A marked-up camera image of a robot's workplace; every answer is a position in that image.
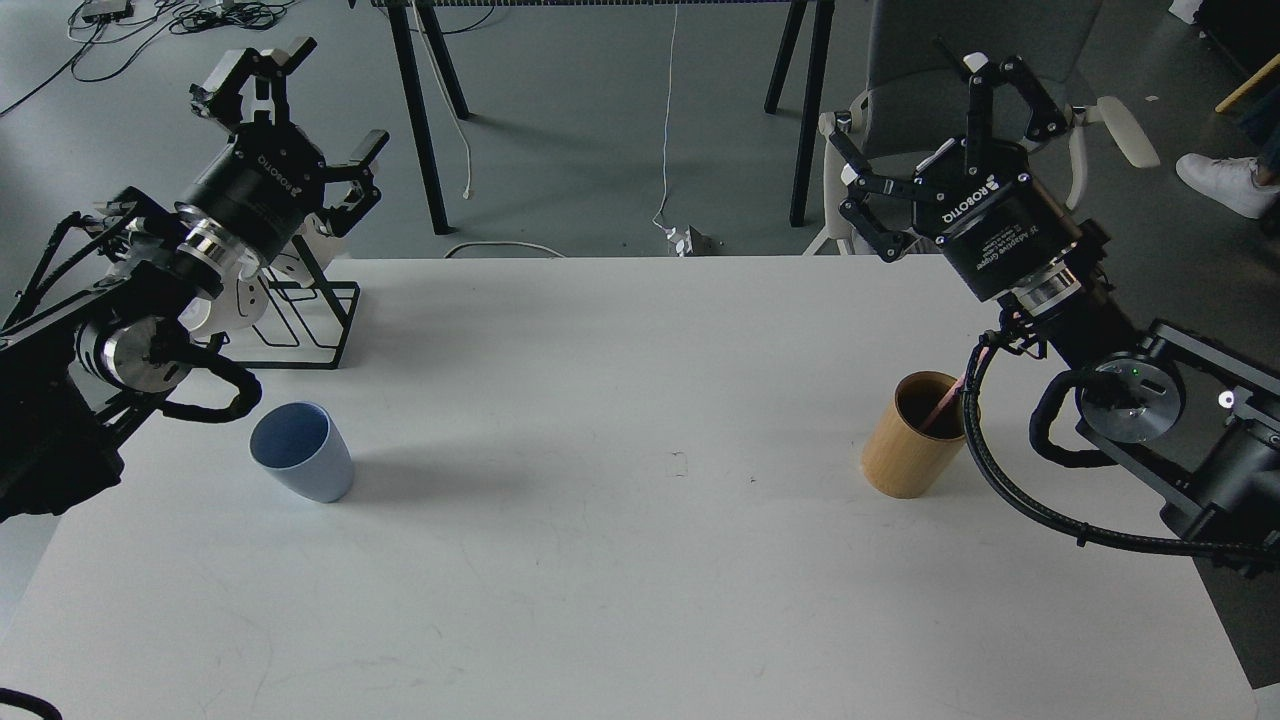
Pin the white sneaker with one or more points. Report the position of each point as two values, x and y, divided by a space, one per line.
1232 182

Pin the bamboo cylinder holder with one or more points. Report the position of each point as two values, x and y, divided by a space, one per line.
899 460

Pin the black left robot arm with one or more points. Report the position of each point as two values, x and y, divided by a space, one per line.
95 345

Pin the pink chopstick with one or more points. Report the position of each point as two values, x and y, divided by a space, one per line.
943 405

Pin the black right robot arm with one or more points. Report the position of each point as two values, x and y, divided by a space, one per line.
1191 418

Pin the black table trestle legs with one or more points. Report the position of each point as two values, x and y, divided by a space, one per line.
638 110

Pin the grey office chair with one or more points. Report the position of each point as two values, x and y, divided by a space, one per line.
916 97

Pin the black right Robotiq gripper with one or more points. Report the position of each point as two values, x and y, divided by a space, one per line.
998 225

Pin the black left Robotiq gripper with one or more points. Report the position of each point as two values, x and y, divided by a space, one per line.
255 193

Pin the black wire dish rack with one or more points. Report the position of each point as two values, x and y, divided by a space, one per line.
300 329

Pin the light blue cup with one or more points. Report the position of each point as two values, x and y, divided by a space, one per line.
300 445

